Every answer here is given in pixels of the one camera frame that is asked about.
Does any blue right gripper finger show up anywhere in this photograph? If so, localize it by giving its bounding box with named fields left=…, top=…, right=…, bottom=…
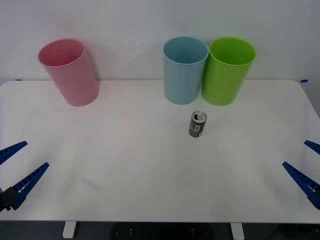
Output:
left=281, top=161, right=320, bottom=211
left=303, top=139, right=320, bottom=154

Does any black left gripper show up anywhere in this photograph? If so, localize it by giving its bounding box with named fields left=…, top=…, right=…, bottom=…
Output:
left=0, top=140, right=50, bottom=212

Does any dark grey drink can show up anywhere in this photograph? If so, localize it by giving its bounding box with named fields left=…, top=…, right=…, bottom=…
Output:
left=188, top=110, right=208, bottom=139

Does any white table leg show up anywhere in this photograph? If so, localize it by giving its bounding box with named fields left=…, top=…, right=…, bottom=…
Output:
left=62, top=221, right=77, bottom=239
left=230, top=222, right=245, bottom=240

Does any pink plastic waste bin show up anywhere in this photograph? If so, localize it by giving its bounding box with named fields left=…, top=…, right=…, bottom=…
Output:
left=37, top=38, right=100, bottom=107

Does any green plastic waste bin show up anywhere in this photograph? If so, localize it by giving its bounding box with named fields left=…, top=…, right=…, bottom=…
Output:
left=201, top=36, right=257, bottom=107

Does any pale blue plastic waste bin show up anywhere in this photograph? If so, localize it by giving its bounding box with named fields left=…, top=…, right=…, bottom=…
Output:
left=163, top=36, right=210, bottom=106

